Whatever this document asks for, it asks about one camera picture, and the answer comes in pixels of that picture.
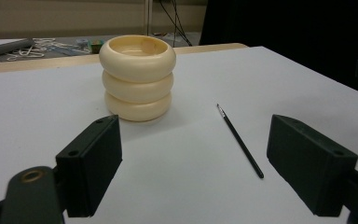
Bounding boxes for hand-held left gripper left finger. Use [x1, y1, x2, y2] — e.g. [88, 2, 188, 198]
[55, 114, 124, 218]

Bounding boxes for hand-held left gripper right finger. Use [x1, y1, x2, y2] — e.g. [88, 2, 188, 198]
[266, 114, 358, 217]

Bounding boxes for thin black paint brush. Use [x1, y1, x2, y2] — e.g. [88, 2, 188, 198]
[215, 103, 266, 180]

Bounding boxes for cream ribbed pen holder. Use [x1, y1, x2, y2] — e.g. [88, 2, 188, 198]
[98, 34, 177, 122]

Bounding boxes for white board sheet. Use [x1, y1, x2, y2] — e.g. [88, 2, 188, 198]
[0, 46, 358, 224]

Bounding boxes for multicoloured cube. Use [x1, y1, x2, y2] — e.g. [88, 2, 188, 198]
[89, 39, 104, 54]

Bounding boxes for grey cylinder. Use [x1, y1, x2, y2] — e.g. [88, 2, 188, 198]
[0, 37, 35, 57]

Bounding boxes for black curtain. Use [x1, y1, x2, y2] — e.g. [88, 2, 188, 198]
[199, 0, 358, 99]

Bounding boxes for white cable bundle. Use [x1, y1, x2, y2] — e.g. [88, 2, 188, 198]
[6, 37, 91, 62]

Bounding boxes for hanging black cables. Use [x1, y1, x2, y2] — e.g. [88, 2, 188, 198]
[158, 0, 194, 48]

